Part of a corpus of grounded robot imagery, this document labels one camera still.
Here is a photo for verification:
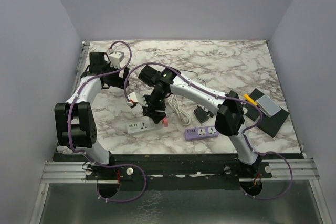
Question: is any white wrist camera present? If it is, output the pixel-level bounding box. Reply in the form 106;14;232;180
108;51;125;69
127;92;147;108

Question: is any white power strip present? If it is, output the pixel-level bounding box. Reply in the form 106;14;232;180
127;119;164;134

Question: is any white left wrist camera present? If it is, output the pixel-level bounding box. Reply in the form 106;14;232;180
108;51;125;69

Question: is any pink plug adapter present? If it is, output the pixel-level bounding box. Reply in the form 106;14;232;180
162;117;169;127

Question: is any white coiled power cord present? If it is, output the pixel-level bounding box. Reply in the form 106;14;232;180
166;95;192;126

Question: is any purple power strip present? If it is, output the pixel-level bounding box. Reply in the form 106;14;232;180
184;126;219;141

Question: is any aluminium frame left rail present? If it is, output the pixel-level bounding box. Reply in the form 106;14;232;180
57;41;90;153

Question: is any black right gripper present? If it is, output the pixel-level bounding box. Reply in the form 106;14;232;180
138;90;167;123

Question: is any yellow handled screwdriver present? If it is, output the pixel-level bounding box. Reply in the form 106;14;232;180
244;94;259;106

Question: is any black mounting base rail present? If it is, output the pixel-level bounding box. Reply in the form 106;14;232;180
53;153;271;191

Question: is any grey rectangular box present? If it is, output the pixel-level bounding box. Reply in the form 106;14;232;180
256;94;281;118

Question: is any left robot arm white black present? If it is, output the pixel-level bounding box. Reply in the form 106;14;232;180
54;51;130;179

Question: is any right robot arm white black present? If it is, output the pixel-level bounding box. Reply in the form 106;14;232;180
139;66;261;177

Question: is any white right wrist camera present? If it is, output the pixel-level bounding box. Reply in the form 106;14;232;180
127;92;147;108

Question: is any thin black cable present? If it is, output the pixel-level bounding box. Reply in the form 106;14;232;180
180;69;208;87

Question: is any black power adapter brick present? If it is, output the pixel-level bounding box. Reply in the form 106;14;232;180
193;106;209;124

